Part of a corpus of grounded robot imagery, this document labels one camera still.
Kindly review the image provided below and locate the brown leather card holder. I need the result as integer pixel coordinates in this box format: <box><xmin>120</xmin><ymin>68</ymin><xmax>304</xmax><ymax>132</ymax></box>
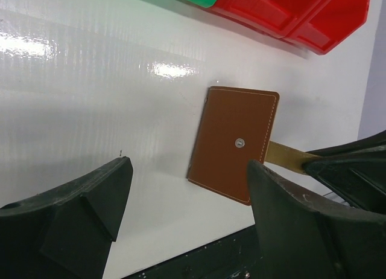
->
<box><xmin>186</xmin><ymin>86</ymin><xmax>311</xmax><ymax>207</ymax></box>

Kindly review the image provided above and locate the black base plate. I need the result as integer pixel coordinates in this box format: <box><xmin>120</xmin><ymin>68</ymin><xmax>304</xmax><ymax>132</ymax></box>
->
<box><xmin>130</xmin><ymin>217</ymin><xmax>385</xmax><ymax>278</ymax></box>

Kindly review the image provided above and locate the red plastic bin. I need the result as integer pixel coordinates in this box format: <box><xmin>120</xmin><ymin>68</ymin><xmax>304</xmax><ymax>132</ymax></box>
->
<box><xmin>285</xmin><ymin>0</ymin><xmax>370</xmax><ymax>55</ymax></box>
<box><xmin>210</xmin><ymin>0</ymin><xmax>330</xmax><ymax>37</ymax></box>

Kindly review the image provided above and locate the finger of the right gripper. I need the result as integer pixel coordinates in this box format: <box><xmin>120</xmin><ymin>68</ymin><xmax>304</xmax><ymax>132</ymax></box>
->
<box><xmin>303</xmin><ymin>131</ymin><xmax>386</xmax><ymax>214</ymax></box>

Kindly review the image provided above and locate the right red plastic bin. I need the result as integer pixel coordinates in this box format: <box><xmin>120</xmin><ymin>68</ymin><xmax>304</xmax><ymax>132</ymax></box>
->
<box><xmin>285</xmin><ymin>0</ymin><xmax>370</xmax><ymax>55</ymax></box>

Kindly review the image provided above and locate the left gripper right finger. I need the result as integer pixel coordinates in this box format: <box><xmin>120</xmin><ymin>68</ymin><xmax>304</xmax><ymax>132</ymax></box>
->
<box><xmin>247</xmin><ymin>160</ymin><xmax>385</xmax><ymax>278</ymax></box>

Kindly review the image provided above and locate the middle red plastic bin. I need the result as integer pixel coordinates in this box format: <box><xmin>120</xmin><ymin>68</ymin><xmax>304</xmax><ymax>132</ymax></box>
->
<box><xmin>210</xmin><ymin>0</ymin><xmax>330</xmax><ymax>37</ymax></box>

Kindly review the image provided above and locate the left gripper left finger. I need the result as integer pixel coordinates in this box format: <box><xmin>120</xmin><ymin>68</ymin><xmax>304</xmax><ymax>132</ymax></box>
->
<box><xmin>1</xmin><ymin>156</ymin><xmax>133</xmax><ymax>278</ymax></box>

